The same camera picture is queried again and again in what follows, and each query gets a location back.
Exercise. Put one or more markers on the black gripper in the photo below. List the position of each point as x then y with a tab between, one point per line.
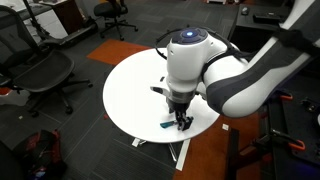
184	122

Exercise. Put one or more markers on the teal marker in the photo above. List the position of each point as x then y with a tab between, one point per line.
168	124

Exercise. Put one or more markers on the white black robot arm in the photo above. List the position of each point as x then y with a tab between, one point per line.
233	83

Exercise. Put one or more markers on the white round table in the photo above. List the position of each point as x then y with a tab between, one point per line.
138	111

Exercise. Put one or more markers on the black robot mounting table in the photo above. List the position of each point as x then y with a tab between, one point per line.
297	118

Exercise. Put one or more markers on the black desk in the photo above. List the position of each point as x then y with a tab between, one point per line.
250	36

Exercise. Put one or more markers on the computer mouse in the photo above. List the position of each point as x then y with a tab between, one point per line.
245	11

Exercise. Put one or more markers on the black rolling office chair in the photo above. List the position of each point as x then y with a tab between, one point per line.
112	9

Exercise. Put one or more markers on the black box on desk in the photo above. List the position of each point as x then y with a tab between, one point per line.
267	18

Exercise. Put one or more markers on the red black backpack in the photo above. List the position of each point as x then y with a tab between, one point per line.
40	156

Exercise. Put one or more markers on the brown wooden cabinet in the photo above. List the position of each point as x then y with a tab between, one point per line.
68	13

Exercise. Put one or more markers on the black mesh office chair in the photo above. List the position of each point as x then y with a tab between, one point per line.
25	66

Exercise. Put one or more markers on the orange handled clamp upper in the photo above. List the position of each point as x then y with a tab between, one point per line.
285	96

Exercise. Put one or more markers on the orange handled clamp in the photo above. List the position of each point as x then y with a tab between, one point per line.
264	142
285	96

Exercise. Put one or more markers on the orange handled clamp lower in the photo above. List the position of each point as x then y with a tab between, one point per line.
264	142

